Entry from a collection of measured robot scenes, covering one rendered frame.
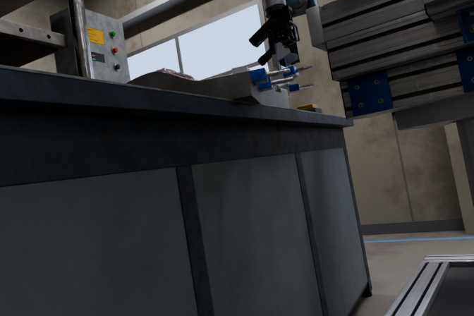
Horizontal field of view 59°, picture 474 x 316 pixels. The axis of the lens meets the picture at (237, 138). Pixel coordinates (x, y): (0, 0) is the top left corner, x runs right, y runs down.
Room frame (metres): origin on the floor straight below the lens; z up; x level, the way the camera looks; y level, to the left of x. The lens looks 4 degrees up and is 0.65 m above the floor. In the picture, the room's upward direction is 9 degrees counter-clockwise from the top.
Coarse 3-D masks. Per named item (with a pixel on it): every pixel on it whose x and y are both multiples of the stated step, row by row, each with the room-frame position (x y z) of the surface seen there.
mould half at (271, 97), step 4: (264, 92) 1.24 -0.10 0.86; (268, 92) 1.27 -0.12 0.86; (272, 92) 1.30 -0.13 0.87; (276, 92) 1.34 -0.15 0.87; (280, 92) 1.36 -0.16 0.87; (284, 92) 1.40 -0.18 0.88; (268, 96) 1.27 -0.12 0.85; (272, 96) 1.30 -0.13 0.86; (276, 96) 1.33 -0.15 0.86; (280, 96) 1.36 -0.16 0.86; (284, 96) 1.39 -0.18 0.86; (268, 100) 1.26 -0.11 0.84; (272, 100) 1.29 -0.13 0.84; (276, 100) 1.32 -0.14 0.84; (280, 100) 1.35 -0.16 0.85; (284, 100) 1.39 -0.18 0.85; (268, 104) 1.26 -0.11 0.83; (272, 104) 1.29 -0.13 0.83; (276, 104) 1.32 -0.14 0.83; (280, 104) 1.35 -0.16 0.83; (284, 104) 1.38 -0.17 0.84; (288, 104) 1.42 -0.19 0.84
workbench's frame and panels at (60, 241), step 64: (0, 128) 0.49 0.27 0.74; (64, 128) 0.57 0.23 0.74; (128, 128) 0.68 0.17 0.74; (192, 128) 0.84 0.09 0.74; (256, 128) 1.11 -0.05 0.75; (320, 128) 1.63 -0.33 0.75; (0, 192) 0.48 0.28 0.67; (64, 192) 0.56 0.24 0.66; (128, 192) 0.66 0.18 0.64; (192, 192) 0.81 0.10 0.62; (256, 192) 1.06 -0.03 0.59; (320, 192) 1.51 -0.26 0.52; (0, 256) 0.47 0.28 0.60; (64, 256) 0.54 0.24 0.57; (128, 256) 0.64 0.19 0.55; (192, 256) 0.78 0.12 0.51; (256, 256) 1.01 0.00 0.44; (320, 256) 1.41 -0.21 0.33
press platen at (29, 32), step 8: (0, 24) 1.39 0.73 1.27; (8, 24) 1.42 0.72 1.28; (16, 24) 1.45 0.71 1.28; (0, 32) 1.40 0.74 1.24; (8, 32) 1.42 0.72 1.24; (16, 32) 1.44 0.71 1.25; (24, 32) 1.47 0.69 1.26; (32, 32) 1.50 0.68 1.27; (40, 32) 1.53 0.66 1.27; (48, 32) 1.56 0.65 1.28; (24, 40) 1.50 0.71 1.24; (32, 40) 1.51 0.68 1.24; (40, 40) 1.53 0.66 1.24; (48, 40) 1.56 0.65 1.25; (56, 40) 1.59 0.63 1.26; (64, 40) 1.63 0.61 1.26; (64, 48) 1.65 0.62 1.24; (24, 64) 1.76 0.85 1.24
